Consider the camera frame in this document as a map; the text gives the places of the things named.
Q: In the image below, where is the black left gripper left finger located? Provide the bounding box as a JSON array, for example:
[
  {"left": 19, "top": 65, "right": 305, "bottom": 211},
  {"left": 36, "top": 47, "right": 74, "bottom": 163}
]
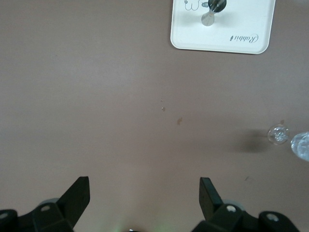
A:
[{"left": 0, "top": 176, "right": 91, "bottom": 232}]

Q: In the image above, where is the brown table mat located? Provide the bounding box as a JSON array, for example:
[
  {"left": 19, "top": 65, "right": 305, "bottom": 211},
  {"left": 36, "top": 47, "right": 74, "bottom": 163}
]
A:
[{"left": 0, "top": 0, "right": 309, "bottom": 232}]

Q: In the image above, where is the steel double jigger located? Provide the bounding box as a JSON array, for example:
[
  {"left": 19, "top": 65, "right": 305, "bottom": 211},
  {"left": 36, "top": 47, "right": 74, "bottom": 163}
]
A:
[{"left": 200, "top": 0, "right": 228, "bottom": 27}]

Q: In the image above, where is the clear cut wine glass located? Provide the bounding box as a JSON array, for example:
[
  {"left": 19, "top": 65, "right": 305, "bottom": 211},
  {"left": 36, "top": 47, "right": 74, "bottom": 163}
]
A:
[{"left": 267, "top": 124, "right": 309, "bottom": 162}]

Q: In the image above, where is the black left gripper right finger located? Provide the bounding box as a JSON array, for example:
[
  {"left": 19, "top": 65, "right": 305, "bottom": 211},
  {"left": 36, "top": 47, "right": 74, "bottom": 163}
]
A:
[{"left": 190, "top": 177, "right": 300, "bottom": 232}]

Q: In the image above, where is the cream rabbit print tray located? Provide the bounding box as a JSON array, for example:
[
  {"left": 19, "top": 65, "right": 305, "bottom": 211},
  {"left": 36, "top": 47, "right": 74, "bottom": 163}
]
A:
[{"left": 169, "top": 0, "right": 277, "bottom": 55}]

